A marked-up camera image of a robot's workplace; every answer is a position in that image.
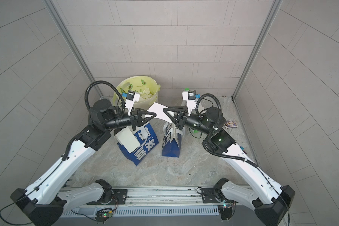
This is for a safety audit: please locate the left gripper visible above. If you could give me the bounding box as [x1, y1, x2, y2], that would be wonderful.
[102, 108, 154, 133]

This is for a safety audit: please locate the white receipt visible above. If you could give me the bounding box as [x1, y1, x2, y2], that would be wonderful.
[115, 127, 140, 153]
[148, 102, 172, 123]

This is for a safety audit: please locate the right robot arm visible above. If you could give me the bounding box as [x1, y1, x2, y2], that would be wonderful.
[163, 106, 295, 226]

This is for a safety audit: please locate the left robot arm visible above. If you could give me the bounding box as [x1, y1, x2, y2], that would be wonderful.
[10, 99, 156, 226]

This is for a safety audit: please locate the shredded paper in bin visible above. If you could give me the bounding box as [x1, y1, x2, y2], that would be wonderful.
[121, 84, 156, 99]

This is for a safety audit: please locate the yellow-green bin liner bag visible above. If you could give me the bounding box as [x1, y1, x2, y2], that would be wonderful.
[112, 75, 161, 105]

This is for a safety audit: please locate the small card box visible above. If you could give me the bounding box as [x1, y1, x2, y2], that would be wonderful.
[224, 120, 238, 129]

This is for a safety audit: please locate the left circuit board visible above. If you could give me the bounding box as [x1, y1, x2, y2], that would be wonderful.
[95, 208, 113, 224]

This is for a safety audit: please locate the circuit board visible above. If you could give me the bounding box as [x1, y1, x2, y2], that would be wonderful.
[218, 205, 235, 221]
[95, 208, 113, 224]

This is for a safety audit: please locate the right circuit board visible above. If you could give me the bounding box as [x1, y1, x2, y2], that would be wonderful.
[218, 205, 235, 221]

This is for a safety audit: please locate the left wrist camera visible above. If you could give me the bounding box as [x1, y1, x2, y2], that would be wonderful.
[122, 90, 140, 115]

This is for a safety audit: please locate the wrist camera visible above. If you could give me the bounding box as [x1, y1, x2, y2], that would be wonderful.
[182, 90, 201, 116]
[122, 90, 140, 115]

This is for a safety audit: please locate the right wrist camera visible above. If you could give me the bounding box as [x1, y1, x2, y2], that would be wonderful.
[182, 90, 201, 116]

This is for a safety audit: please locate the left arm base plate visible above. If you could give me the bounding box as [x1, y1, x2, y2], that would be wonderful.
[87, 189, 128, 205]

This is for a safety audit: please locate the aluminium rail frame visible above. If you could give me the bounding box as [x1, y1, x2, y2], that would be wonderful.
[39, 180, 286, 226]

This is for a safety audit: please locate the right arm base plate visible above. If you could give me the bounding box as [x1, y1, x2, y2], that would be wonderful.
[197, 187, 227, 203]

